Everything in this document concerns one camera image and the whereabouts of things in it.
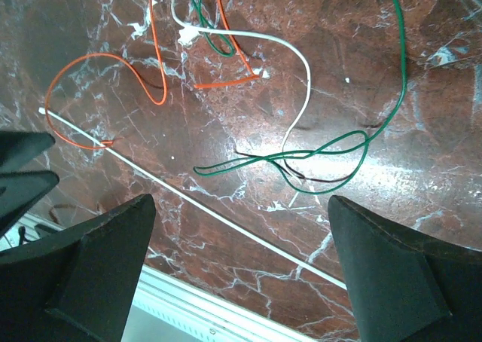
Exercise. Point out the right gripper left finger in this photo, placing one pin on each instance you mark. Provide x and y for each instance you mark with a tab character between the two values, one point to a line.
77	284

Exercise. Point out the aluminium front rail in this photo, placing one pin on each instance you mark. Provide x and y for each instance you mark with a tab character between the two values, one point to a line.
207	318

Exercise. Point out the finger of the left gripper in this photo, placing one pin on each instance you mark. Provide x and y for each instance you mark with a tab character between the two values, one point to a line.
21	191
18	147

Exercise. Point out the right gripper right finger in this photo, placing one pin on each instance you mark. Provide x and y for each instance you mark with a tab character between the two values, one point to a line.
405	285

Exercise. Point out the long white zip tie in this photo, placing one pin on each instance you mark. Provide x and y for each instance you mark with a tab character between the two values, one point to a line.
245	232

